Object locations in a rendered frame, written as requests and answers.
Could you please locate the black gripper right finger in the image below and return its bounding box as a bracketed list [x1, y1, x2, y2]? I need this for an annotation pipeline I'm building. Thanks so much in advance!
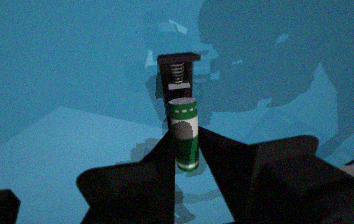
[198, 126, 319, 221]

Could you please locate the green and white battery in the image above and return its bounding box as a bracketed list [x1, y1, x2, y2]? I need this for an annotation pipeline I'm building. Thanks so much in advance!
[168, 97, 199, 172]

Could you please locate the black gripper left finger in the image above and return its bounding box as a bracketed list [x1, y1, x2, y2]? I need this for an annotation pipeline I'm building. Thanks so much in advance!
[75, 130, 175, 224]

